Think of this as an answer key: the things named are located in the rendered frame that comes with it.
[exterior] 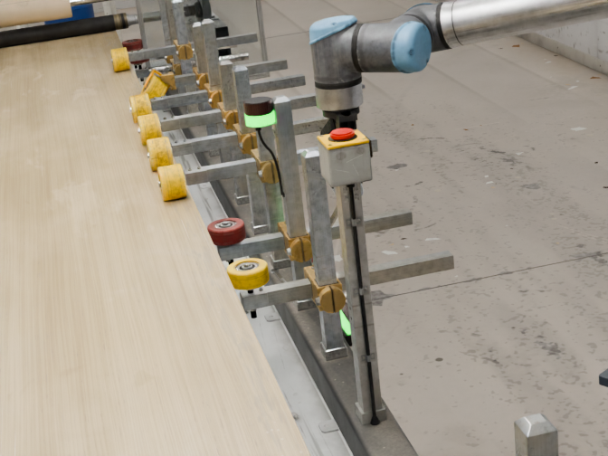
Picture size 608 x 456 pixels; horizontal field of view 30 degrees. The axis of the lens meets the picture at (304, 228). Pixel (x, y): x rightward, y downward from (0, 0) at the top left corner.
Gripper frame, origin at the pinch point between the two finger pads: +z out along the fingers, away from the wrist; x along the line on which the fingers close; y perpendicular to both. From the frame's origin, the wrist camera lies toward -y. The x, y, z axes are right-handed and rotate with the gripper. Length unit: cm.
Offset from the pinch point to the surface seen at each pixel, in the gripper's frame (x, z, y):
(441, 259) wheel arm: 16.4, 13.4, 6.6
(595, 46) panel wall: 258, 84, -408
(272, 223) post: -9.3, 16.5, -39.1
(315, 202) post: -8.9, -5.1, 10.9
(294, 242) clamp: -9.6, 11.4, -12.1
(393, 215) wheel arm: 14.2, 12.0, -18.4
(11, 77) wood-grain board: -70, 8, -214
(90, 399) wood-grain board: -55, 8, 45
